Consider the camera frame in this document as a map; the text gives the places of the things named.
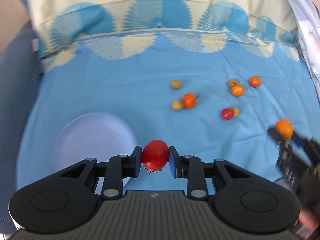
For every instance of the large orange with stem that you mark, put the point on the large orange with stem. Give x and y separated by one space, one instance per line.
189 100

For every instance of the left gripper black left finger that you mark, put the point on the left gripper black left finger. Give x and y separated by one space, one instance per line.
68 198

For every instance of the blue patterned sofa cloth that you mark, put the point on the blue patterned sofa cloth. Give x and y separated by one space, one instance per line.
119 57

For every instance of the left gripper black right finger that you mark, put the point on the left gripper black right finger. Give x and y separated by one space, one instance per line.
241 199

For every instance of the yellow-orange kumquat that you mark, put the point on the yellow-orange kumquat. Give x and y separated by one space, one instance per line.
237 90

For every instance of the brown longan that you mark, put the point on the brown longan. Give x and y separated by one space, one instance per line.
176 84
235 111
177 105
232 82

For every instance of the small red cherry tomato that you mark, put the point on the small red cherry tomato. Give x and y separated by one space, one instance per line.
227 114

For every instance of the right hand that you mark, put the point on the right hand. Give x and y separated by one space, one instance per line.
308 221

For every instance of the large red tomato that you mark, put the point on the large red tomato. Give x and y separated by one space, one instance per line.
155 155

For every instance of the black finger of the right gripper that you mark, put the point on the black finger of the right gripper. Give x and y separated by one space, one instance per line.
300 140
276 136

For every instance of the light purple plate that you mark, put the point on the light purple plate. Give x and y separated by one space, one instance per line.
93 135

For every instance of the red-orange tangerine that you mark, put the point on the red-orange tangerine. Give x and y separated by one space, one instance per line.
255 81

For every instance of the white patterned blanket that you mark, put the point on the white patterned blanket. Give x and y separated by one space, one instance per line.
307 20

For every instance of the blue denim sofa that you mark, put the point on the blue denim sofa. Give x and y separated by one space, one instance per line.
21 73

